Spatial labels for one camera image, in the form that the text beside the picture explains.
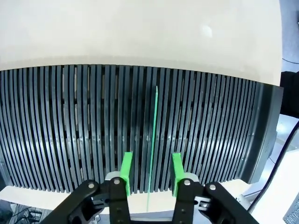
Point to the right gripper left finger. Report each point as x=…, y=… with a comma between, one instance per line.
x=126, y=172

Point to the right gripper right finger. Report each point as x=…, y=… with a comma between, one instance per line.
x=178, y=172

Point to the green perforated circuit board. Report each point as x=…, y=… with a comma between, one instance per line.
x=153, y=140

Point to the black slotted board rack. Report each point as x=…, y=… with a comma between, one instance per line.
x=70, y=128

